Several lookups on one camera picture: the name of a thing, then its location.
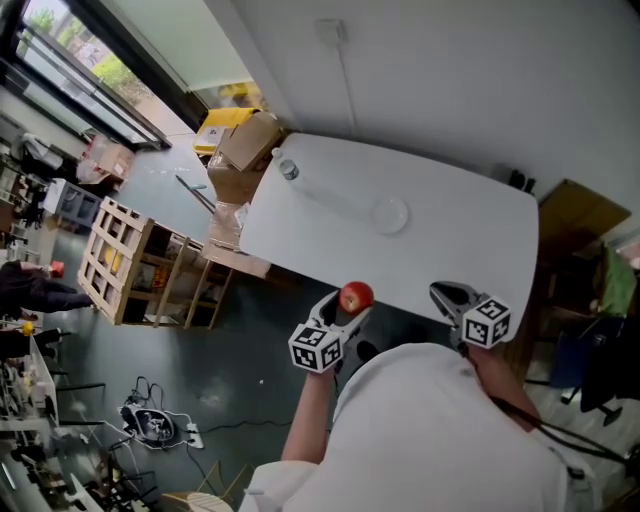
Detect clear round plate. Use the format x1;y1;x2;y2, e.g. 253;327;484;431
369;196;410;236

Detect grey storage crate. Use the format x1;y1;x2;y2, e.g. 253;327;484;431
41;178;104;233

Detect white wire rack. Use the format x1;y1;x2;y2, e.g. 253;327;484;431
0;319;62;437

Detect clear plastic water bottle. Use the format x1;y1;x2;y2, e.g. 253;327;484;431
270;147;301;182

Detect long-handled mop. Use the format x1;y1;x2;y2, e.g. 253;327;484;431
174;174;218;212

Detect taped cardboard box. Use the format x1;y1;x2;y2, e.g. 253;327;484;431
199;201;274;281

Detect open cardboard box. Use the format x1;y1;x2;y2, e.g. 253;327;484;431
217;111;285;173

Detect red apple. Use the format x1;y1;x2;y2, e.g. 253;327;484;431
338;280;376;316

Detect light wooden stool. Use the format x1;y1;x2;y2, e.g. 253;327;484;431
159;459;257;512

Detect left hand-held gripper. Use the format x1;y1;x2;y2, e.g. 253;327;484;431
288;289;375;375

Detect yellow plastic bin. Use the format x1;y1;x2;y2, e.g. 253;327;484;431
192;106;262;156

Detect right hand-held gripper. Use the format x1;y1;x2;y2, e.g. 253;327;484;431
428;280;513;358

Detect black device with cables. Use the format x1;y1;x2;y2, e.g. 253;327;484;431
118;403;177;447

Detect white wall cable conduit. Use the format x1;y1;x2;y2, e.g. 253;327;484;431
336;44;358;134

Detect black office chair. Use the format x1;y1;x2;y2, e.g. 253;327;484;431
561;314;640;427

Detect white wall junction box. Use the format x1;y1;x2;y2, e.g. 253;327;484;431
314;18;349;48

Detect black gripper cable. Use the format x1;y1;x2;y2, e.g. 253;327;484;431
491;394;637;465

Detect person's left forearm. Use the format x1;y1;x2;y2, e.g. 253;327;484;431
281;369;338;464

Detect brown wooden board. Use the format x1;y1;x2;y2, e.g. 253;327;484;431
536;178;633;252

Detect person's right forearm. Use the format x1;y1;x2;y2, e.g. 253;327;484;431
469;344;543;427

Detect green cloth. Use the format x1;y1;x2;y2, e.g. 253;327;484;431
599;241;639;319

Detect black items by wall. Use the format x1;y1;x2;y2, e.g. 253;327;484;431
508;169;538;196

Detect wooden slat crate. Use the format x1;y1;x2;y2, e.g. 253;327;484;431
76;195;236;331

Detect person's white shirt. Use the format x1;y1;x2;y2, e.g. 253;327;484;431
239;342;596;512

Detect brown cardboard box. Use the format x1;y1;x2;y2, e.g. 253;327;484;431
206;159;269;207

